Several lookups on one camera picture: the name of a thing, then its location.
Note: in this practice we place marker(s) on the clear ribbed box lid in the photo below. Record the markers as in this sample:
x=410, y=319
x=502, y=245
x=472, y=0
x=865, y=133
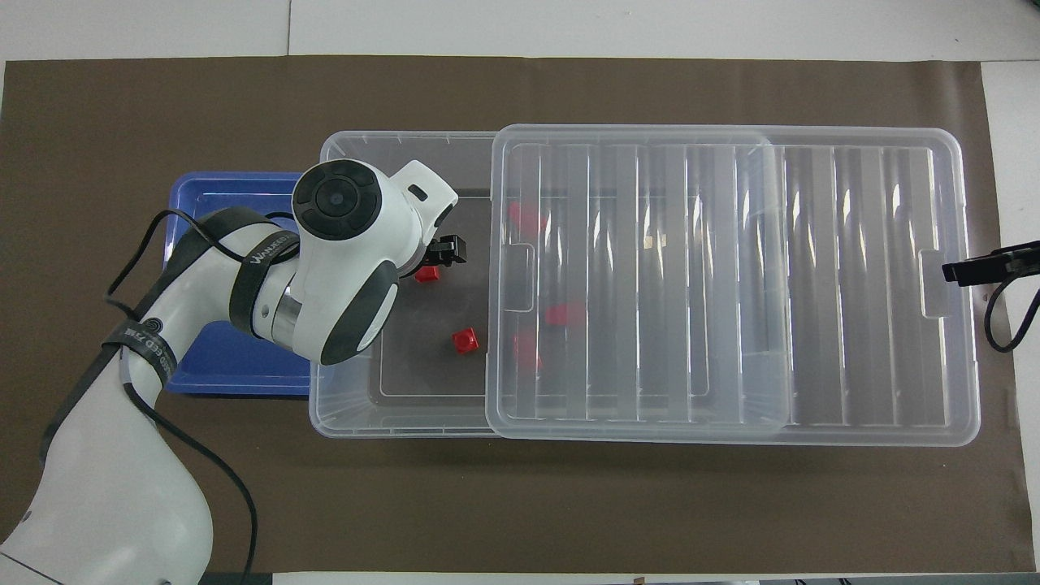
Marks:
x=731, y=284

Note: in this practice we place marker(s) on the blue plastic tray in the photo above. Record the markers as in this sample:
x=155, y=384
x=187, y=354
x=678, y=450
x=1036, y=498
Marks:
x=211, y=366

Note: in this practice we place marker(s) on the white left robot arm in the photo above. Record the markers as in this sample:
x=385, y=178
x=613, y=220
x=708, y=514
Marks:
x=325, y=260

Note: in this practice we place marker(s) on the red block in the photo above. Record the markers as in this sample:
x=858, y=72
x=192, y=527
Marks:
x=526, y=351
x=427, y=275
x=525, y=218
x=465, y=340
x=564, y=314

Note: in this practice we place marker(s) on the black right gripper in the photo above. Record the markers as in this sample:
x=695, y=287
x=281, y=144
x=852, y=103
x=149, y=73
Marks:
x=1025, y=258

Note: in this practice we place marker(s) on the brown table mat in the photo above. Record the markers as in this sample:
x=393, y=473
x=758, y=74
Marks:
x=520, y=504

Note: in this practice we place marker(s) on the clear plastic storage box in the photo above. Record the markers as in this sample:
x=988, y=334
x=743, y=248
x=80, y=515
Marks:
x=422, y=366

